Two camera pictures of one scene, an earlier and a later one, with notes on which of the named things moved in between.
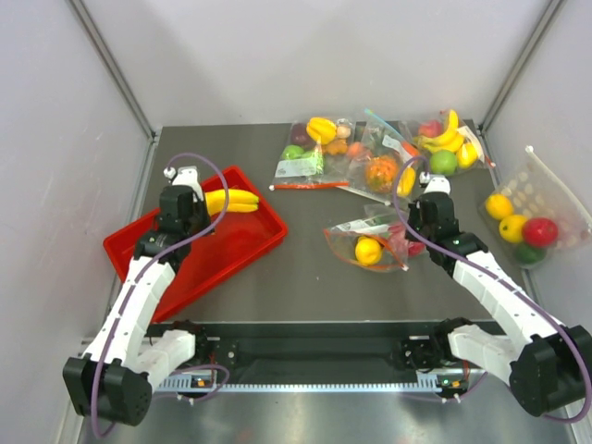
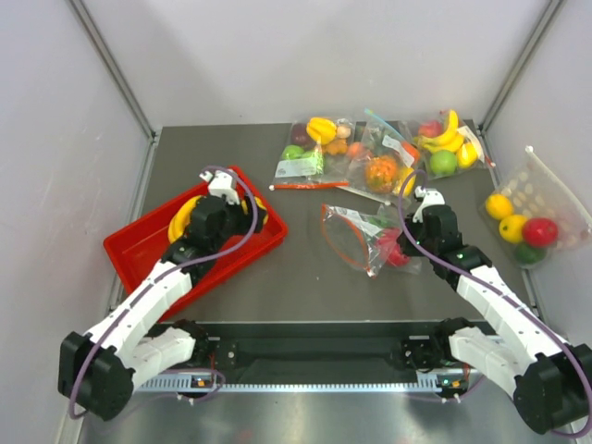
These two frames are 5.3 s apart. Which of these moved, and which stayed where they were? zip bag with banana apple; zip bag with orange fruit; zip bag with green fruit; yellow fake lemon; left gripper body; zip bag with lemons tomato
Moved: yellow fake lemon; left gripper body
Stayed: zip bag with green fruit; zip bag with banana apple; zip bag with orange fruit; zip bag with lemons tomato
